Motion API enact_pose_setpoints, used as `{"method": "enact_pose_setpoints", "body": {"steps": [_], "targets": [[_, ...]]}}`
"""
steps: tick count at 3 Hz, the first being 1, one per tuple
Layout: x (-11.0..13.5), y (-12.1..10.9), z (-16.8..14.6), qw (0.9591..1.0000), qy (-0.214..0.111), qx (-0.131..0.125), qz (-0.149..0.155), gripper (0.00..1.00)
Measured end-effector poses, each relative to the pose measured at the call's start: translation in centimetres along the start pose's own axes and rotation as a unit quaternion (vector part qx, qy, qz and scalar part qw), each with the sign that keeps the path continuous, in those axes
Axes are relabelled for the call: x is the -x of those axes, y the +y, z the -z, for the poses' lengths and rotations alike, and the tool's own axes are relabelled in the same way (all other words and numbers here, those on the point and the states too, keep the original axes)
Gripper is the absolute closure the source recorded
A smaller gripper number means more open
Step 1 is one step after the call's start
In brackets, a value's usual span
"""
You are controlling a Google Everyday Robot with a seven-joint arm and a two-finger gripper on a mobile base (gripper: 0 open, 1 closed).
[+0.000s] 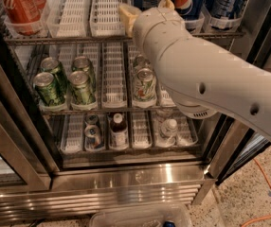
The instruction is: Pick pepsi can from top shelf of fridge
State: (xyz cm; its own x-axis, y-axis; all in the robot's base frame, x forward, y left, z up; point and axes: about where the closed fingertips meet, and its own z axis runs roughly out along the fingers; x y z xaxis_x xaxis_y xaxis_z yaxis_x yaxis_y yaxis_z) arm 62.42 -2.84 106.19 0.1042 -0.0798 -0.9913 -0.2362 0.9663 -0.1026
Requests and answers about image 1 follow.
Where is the blue can in bin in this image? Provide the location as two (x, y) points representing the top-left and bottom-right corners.
(163, 220), (175, 227)

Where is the white green can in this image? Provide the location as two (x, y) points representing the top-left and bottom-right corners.
(133, 68), (156, 102)
(133, 54), (152, 72)

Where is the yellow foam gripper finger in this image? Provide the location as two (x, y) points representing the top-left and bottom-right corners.
(118, 3), (141, 38)
(158, 0), (174, 9)

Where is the middle wire shelf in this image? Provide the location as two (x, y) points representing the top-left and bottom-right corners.
(40, 105), (177, 115)

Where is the blue pepsi can middle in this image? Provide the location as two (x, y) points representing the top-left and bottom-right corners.
(171, 0), (208, 21)

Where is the green can rear left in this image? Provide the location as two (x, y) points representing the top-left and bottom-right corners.
(40, 57), (67, 94)

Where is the blue silver can front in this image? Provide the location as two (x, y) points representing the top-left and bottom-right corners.
(84, 125), (103, 151)

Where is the silver can rear bottom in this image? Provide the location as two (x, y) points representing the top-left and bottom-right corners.
(84, 113), (99, 126)

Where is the clear water bottle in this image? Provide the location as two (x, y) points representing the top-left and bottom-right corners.
(158, 119), (177, 148)

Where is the green can front right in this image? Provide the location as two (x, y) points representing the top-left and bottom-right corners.
(68, 71), (96, 105)

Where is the orange cable on floor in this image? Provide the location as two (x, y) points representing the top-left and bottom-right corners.
(240, 158), (271, 227)

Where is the wire shelf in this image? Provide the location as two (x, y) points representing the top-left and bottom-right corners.
(40, 105), (177, 115)
(5, 31), (245, 45)

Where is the red coca-cola can front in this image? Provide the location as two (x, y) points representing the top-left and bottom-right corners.
(1, 0), (41, 36)

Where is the green can rear right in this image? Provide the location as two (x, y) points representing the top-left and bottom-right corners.
(71, 56), (96, 87)

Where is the clear plastic bin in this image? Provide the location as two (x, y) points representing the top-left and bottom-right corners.
(89, 203), (192, 227)

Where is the brown bottle white cap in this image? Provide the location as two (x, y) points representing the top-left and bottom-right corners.
(110, 113), (129, 150)

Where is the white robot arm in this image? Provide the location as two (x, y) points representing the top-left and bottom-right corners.
(118, 3), (271, 142)

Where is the white green can rear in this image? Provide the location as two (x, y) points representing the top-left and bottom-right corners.
(133, 54), (152, 72)

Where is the stainless steel fridge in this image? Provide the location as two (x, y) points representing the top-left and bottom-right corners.
(0, 0), (271, 223)

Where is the green can front left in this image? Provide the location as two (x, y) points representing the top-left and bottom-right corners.
(33, 72), (65, 107)

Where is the top wire shelf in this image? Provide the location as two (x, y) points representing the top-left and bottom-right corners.
(5, 31), (245, 45)

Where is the white green can front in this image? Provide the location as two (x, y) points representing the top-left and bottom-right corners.
(133, 68), (156, 102)

